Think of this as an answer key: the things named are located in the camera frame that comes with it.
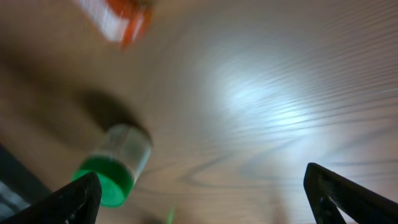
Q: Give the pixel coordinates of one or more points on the orange snack bar wrapper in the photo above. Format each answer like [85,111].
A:
[119,21]

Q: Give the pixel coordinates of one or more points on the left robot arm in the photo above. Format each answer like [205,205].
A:
[19,186]

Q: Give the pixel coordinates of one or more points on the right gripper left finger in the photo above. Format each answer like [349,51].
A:
[78,202]

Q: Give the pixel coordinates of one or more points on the green lid white jar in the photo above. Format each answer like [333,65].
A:
[118,161]

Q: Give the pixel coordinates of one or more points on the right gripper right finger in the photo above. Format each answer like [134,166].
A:
[328,193]

